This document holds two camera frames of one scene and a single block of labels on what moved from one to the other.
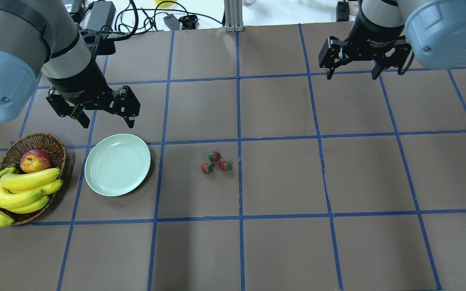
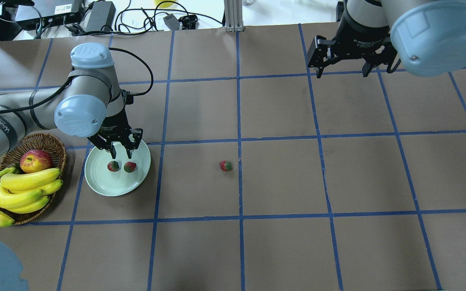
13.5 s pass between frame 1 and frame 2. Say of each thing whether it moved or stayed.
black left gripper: moved
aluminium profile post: stayed
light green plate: stayed
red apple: stayed
